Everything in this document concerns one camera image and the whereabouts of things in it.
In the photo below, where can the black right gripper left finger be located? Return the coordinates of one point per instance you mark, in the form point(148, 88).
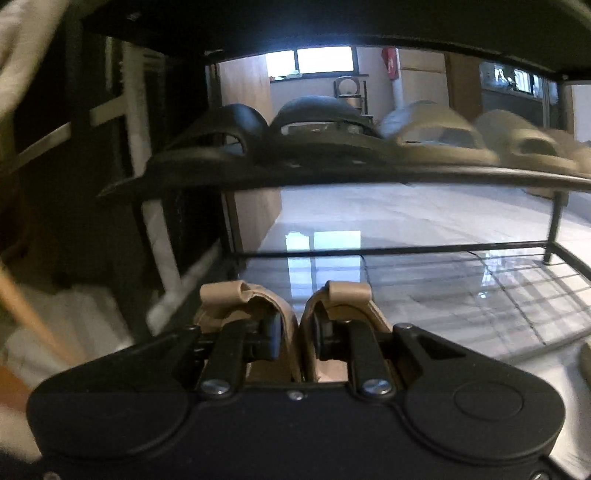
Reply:
point(233, 348)

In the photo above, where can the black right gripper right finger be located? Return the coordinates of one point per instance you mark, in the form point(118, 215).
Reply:
point(354, 342)

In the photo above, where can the tan lace-up ankle boot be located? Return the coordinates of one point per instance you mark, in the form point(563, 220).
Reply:
point(231, 301)

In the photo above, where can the black slipper on rack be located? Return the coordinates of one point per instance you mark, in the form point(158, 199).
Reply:
point(314, 125)
point(225, 135)

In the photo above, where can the beige slipper on rack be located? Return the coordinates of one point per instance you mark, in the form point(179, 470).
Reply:
point(521, 145)
point(427, 133)

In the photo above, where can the wooden chair leg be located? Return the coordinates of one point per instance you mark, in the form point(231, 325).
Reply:
point(16, 304)

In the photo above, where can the black metal shoe rack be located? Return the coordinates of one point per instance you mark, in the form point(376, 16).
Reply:
point(548, 37)

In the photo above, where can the white metal frame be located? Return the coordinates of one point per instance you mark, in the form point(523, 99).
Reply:
point(98, 189)

